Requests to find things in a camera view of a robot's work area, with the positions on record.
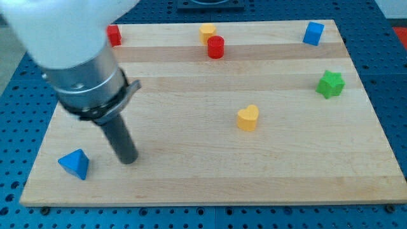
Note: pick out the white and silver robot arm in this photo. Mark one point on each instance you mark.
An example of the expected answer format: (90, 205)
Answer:
(68, 41)

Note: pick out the red block behind arm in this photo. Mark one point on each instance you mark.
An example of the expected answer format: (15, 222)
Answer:
(114, 35)

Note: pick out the red cylinder block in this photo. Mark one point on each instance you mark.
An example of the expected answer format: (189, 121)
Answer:
(215, 47)

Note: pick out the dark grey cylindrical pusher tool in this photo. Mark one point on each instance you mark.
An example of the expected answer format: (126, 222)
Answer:
(120, 139)

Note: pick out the yellow heart block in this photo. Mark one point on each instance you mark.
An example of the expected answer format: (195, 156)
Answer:
(247, 118)

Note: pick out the blue triangular prism block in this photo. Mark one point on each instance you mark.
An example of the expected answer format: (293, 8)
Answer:
(76, 163)

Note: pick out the yellow hexagon block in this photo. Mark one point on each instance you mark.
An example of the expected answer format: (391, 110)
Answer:
(206, 31)

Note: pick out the green star block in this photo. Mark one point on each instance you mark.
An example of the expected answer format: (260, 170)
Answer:
(330, 85)

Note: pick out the light wooden board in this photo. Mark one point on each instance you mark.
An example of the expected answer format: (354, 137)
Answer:
(305, 150)

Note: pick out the blue cube block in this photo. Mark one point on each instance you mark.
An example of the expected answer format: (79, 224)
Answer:
(313, 33)

